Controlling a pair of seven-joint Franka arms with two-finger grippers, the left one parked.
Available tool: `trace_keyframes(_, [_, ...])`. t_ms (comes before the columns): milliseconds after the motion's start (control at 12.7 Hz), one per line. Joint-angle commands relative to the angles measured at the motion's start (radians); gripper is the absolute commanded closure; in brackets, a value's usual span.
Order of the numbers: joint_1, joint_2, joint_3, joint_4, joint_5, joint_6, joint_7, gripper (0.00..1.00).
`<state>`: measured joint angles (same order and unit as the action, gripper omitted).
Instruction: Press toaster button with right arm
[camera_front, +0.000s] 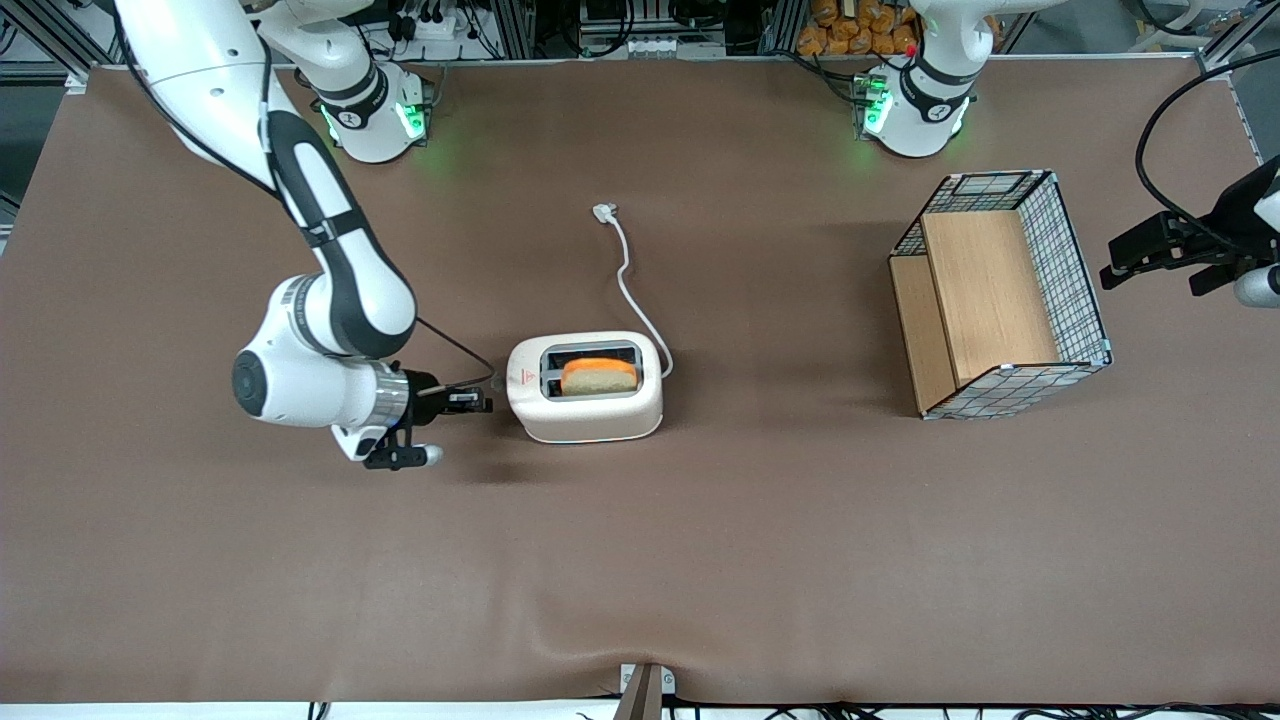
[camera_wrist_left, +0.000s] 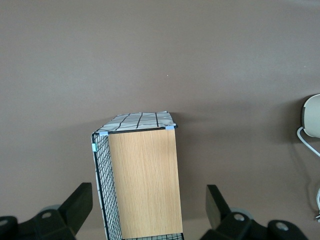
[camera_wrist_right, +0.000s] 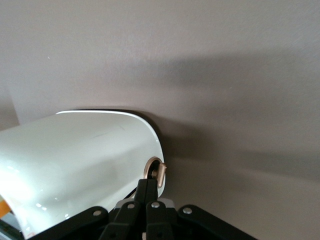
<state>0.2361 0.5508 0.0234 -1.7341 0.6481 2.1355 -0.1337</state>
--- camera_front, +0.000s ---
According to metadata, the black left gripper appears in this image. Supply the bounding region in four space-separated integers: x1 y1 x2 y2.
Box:
1100 155 1280 291

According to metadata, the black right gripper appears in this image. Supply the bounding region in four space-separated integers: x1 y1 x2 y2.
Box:
402 372 494 426

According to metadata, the white two-slot toaster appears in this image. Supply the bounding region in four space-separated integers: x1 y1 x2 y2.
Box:
505 330 665 445

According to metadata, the toast bread slice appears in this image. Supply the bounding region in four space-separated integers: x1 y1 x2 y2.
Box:
560 358 639 397

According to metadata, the brown table cover mat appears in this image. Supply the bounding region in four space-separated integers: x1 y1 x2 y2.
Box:
0 55 1280 706

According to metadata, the pile of orange bread rolls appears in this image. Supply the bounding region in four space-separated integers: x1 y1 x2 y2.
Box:
797 0 921 58

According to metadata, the white power strip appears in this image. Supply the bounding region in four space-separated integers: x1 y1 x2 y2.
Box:
395 5 481 41

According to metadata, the white connector strip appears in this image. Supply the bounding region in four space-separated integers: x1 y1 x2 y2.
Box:
625 37 726 58

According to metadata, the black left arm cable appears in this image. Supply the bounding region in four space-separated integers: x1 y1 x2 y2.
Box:
1135 48 1280 256

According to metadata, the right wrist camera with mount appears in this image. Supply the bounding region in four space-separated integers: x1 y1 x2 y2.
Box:
333 420 444 471

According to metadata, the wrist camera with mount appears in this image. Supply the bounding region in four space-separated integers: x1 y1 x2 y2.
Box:
1190 262 1280 309
333 420 444 471

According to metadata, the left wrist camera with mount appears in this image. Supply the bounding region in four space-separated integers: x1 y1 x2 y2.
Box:
1190 262 1280 309

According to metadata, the wire basket with wooden boards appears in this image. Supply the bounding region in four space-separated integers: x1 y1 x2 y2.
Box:
888 168 1114 421

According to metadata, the white power cable with plug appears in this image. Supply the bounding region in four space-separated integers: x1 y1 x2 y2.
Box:
593 203 675 381

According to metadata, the metal bracket at table edge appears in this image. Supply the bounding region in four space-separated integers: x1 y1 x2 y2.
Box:
618 663 676 720

